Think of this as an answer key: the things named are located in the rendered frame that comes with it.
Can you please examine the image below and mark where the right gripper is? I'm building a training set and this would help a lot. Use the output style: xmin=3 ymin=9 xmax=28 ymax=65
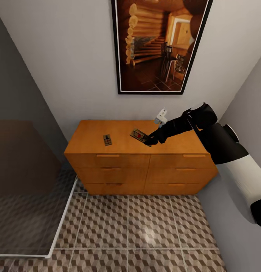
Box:
xmin=144 ymin=119 xmax=180 ymax=145

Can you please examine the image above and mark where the mousetrap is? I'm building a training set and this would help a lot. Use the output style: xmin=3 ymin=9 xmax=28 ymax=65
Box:
xmin=103 ymin=134 xmax=112 ymax=146
xmin=130 ymin=129 xmax=152 ymax=147

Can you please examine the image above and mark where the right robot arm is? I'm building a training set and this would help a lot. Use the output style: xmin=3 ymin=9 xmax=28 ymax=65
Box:
xmin=144 ymin=102 xmax=261 ymax=226

